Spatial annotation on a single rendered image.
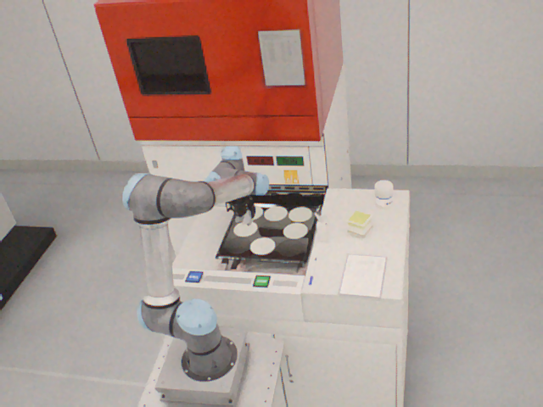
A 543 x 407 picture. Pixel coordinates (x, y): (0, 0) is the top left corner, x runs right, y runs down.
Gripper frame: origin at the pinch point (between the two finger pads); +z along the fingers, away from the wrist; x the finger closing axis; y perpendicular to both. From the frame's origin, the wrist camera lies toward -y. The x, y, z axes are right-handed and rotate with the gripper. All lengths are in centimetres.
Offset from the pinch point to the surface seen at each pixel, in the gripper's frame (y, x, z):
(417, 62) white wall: -185, -27, 13
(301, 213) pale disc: -24.1, 6.7, 9.4
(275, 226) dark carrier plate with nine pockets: -11.3, 2.6, 9.4
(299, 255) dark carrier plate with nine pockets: -2.5, 22.5, 9.3
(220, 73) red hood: -17, -19, -53
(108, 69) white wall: -88, -216, 13
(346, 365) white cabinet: 12, 52, 40
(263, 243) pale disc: -0.3, 5.5, 9.3
